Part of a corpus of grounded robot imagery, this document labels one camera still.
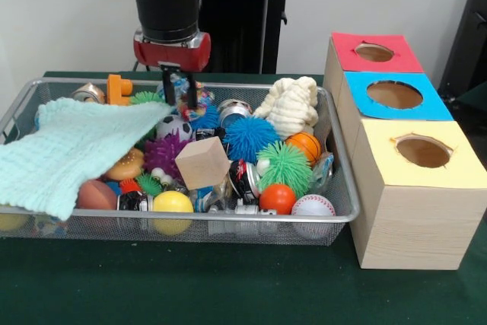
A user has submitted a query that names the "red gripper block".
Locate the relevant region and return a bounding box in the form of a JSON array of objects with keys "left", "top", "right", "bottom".
[{"left": 132, "top": 31, "right": 212, "bottom": 110}]

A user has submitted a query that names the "multicoloured rope toy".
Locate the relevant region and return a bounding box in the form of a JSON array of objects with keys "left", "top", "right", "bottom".
[{"left": 177, "top": 81, "right": 216, "bottom": 123}]

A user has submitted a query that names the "mint green knitted cloth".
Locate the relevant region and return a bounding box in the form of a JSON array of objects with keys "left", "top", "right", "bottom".
[{"left": 0, "top": 97, "right": 176, "bottom": 221}]

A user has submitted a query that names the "silver mesh bin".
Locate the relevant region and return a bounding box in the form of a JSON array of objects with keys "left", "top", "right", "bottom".
[{"left": 0, "top": 77, "right": 361, "bottom": 247}]

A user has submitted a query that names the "wooden box with three holes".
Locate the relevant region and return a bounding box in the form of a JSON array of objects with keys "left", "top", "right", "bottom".
[{"left": 323, "top": 31, "right": 487, "bottom": 271}]

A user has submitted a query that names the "purple spiky rubber ball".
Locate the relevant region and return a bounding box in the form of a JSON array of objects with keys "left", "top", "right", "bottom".
[{"left": 143, "top": 133, "right": 191, "bottom": 180}]

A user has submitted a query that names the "plain wooden cube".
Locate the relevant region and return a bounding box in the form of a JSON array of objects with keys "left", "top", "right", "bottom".
[{"left": 174, "top": 136, "right": 233, "bottom": 191}]

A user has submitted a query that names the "blue spiky rubber ball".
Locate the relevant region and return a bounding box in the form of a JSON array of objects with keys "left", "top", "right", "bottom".
[{"left": 222, "top": 116, "right": 281, "bottom": 164}]

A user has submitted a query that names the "cream knitted cloth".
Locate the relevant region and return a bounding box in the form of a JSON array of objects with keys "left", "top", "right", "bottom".
[{"left": 253, "top": 76, "right": 320, "bottom": 140}]

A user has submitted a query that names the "plain yellow ball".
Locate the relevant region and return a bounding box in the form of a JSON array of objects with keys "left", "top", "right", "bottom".
[{"left": 152, "top": 190, "right": 194, "bottom": 214}]

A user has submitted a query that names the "green spiky rubber ball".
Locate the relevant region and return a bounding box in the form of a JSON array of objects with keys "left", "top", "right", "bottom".
[{"left": 256, "top": 141, "right": 314, "bottom": 200}]

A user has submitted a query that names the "small orange basketball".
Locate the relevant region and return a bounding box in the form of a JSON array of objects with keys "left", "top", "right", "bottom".
[{"left": 285, "top": 132, "right": 323, "bottom": 168}]

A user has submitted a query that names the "plain orange ball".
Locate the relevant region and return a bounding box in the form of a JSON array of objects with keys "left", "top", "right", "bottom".
[{"left": 259, "top": 183, "right": 297, "bottom": 215}]

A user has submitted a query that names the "small white baseball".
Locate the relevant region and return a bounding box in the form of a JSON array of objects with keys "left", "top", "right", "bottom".
[{"left": 291, "top": 194, "right": 336, "bottom": 218}]

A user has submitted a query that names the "dark green side table cloth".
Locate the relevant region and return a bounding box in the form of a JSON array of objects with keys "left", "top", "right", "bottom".
[{"left": 454, "top": 83, "right": 487, "bottom": 113}]

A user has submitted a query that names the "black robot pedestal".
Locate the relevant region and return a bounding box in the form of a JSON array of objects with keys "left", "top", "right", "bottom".
[{"left": 197, "top": 0, "right": 307, "bottom": 75}]

